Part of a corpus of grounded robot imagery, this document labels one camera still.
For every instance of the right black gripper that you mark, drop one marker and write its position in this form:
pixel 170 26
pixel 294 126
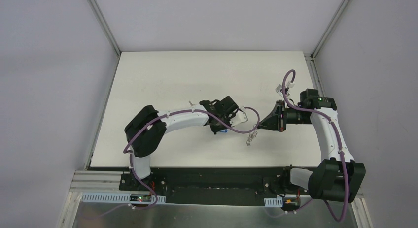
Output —
pixel 280 116

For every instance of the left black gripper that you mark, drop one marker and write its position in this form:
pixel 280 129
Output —
pixel 215 122

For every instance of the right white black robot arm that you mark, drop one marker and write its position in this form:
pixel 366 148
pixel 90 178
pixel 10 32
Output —
pixel 338 177

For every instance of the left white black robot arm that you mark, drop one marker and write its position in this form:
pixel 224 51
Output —
pixel 145 131

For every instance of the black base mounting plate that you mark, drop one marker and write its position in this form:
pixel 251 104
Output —
pixel 238 186

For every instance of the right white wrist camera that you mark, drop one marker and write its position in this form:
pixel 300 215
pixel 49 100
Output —
pixel 280 89

